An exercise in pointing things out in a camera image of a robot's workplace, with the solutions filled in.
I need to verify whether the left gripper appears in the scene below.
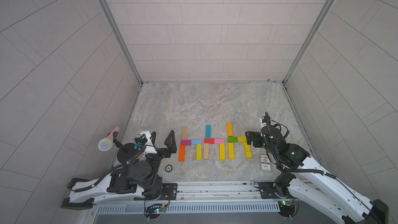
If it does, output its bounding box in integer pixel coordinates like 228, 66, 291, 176
143, 131, 177, 188

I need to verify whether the natural wood block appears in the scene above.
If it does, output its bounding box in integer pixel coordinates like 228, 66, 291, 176
181, 126, 188, 140
203, 143, 209, 160

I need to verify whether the magenta block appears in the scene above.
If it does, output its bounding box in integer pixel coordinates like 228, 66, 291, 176
181, 140, 192, 146

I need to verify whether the small yellow block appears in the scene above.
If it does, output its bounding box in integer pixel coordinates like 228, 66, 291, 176
238, 136, 247, 143

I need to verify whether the light blue block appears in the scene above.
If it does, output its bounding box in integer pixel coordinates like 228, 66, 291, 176
191, 139, 202, 145

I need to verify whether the green block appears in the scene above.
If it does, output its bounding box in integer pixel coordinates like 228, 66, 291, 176
228, 136, 238, 143

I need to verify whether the amber orange block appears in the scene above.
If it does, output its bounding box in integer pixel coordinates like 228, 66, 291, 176
227, 123, 234, 137

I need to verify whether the teal block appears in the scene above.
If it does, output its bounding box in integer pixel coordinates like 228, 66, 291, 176
205, 124, 211, 139

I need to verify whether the red block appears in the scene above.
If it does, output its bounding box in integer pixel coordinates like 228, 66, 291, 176
204, 139, 215, 144

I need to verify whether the pink block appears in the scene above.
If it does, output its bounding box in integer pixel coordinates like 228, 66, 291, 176
214, 139, 225, 144

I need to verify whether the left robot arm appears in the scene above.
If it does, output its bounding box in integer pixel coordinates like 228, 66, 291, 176
61, 127, 177, 210

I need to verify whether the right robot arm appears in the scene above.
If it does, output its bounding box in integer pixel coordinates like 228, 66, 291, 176
245, 113, 389, 224

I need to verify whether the playing card box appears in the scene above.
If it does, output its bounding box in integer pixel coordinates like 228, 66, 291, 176
259, 154, 272, 172

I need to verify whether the black microphone stand base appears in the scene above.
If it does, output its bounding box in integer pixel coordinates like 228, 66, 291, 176
117, 143, 140, 164

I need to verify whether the right circuit board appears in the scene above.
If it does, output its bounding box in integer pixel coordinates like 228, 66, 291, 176
278, 200, 296, 218

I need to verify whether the circuit board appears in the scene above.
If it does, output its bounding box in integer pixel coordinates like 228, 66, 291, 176
278, 200, 296, 218
144, 204, 167, 220

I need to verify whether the left circuit board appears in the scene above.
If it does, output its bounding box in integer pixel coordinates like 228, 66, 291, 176
144, 204, 167, 220

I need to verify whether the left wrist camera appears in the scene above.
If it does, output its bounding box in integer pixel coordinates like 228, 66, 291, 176
134, 134, 148, 148

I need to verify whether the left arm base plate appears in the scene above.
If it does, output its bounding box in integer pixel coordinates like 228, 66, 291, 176
157, 183, 178, 201

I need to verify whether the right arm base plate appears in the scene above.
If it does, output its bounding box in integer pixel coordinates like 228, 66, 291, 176
254, 181, 294, 199

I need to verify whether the aluminium mounting rail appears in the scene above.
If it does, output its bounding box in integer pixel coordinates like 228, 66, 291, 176
88, 179, 347, 205

